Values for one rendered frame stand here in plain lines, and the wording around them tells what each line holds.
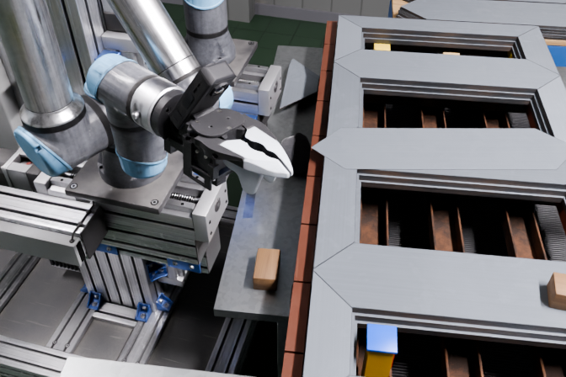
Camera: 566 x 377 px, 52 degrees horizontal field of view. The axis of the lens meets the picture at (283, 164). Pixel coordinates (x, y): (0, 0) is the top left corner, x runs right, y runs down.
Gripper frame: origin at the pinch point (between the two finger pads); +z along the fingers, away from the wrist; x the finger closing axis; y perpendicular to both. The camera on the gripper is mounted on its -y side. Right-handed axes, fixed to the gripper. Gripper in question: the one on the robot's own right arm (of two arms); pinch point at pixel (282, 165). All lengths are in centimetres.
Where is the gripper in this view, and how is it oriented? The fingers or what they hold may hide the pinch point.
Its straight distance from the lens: 68.7
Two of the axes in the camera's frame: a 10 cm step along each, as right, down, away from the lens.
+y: -0.9, 8.1, 5.8
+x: -6.5, 4.0, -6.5
